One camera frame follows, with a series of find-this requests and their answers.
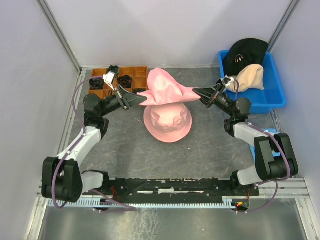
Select rolled black belt left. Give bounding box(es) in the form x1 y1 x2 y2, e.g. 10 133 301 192
89 77 104 90

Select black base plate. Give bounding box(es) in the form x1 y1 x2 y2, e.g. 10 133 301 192
97 178 260 204

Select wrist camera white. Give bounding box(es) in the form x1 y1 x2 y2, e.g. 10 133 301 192
102 71 116 91
220 75 235 88

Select pink bucket hat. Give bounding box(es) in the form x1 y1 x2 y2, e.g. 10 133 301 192
138 68 201 106
143 102 193 143

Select blue cloth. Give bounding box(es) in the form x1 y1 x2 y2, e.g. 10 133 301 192
249 128 281 162

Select blue plastic bin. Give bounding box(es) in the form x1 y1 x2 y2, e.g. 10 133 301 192
217 50 287 114

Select orange compartment tray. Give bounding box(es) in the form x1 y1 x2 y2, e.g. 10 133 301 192
88 66 148 99

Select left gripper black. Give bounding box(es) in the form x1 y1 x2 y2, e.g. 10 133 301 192
99 84 147 117

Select rolled black belt top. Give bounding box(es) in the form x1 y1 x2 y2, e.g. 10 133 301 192
106 65 120 75

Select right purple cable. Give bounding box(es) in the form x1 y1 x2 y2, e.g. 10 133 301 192
232 79 293 215

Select light blue cable duct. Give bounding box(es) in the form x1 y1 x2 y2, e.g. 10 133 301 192
47 195 238 209

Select black cap with logo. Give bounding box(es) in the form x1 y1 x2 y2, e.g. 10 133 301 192
222 38 269 76

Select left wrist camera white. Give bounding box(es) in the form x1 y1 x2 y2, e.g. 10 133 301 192
102 71 116 91

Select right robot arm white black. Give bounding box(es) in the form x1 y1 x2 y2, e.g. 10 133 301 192
193 84 299 196

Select beige hat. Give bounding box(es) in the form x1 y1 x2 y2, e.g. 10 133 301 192
227 64 264 93

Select rolled black belt centre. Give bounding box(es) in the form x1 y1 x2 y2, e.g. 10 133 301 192
117 75 133 89

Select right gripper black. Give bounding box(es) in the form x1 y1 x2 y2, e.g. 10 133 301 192
192 84 235 118

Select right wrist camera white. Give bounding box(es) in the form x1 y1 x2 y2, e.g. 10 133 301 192
220 75 235 88

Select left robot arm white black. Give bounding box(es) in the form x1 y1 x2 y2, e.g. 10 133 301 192
41 86 147 203

